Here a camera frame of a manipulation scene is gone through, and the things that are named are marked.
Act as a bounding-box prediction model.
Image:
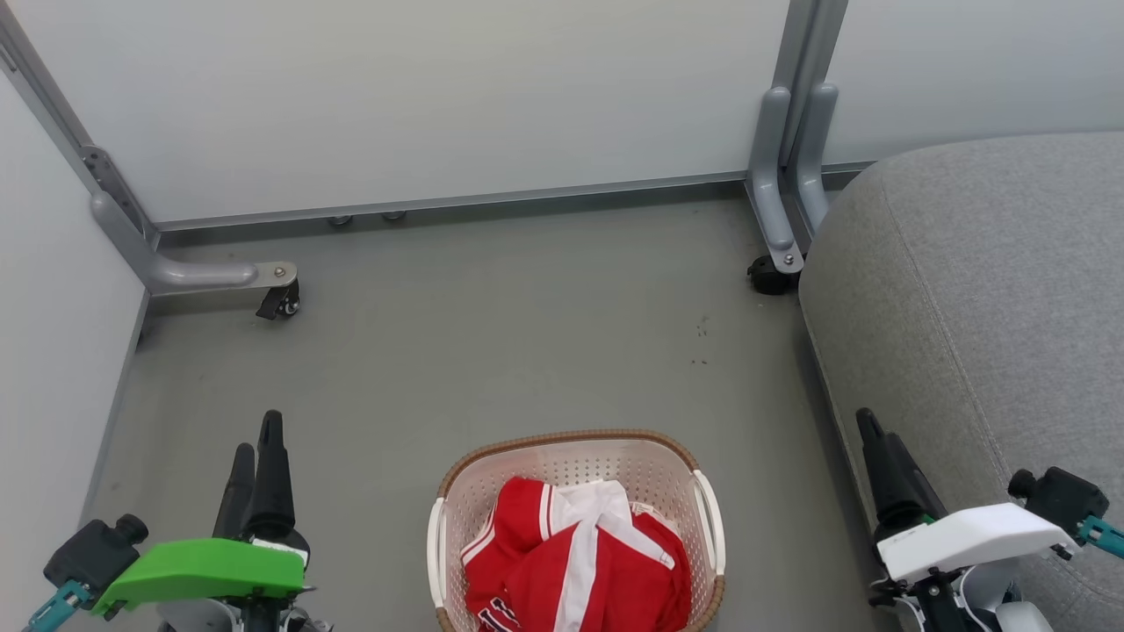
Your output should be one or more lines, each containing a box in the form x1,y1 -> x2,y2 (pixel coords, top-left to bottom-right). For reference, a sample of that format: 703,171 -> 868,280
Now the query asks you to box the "grey fabric sofa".
797,132 -> 1124,632

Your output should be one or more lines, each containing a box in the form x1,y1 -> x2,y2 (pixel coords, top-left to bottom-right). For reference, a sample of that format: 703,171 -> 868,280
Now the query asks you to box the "wide white partition panel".
0,0 -> 796,231

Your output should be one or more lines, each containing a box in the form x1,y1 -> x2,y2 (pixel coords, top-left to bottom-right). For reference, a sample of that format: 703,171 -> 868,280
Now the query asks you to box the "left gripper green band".
90,409 -> 312,617

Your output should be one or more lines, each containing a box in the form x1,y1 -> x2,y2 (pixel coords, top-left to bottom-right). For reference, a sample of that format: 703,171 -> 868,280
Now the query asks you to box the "black caster wheel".
747,254 -> 801,297
256,278 -> 302,321

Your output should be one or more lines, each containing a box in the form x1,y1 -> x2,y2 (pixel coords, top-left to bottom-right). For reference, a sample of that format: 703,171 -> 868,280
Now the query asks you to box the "red and white jersey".
463,479 -> 694,632

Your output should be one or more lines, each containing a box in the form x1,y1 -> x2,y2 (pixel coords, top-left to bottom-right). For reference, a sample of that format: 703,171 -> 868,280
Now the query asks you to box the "grey partition support foot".
745,82 -> 840,276
90,191 -> 299,297

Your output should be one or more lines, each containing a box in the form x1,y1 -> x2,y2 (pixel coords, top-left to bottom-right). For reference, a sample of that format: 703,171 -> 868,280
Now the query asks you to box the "red garment with white stripes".
463,477 -> 567,585

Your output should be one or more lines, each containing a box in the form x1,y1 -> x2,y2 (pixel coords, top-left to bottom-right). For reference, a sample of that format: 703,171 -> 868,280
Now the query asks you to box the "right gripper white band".
855,407 -> 1081,585

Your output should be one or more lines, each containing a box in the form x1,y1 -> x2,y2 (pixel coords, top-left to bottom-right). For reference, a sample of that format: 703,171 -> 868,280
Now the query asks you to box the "white perforated laundry basket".
427,428 -> 727,632

